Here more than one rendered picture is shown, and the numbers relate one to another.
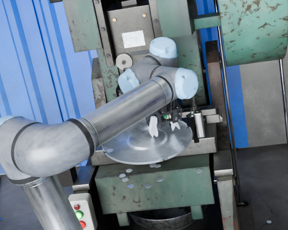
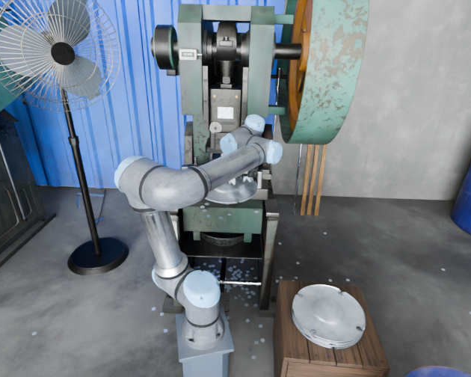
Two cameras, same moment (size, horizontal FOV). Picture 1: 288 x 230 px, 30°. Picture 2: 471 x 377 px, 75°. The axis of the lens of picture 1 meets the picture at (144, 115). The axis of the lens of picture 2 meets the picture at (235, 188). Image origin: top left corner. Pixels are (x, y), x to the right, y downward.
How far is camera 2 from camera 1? 0.37 m
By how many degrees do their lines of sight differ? 10
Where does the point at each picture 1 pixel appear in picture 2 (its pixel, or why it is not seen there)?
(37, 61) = (142, 117)
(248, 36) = (314, 125)
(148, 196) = (217, 223)
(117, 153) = not seen: hidden behind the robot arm
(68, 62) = (163, 121)
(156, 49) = (251, 123)
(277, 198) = (285, 228)
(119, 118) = (227, 172)
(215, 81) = not seen: hidden behind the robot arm
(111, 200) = (191, 222)
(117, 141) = not seen: hidden behind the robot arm
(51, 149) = (175, 190)
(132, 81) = (232, 143)
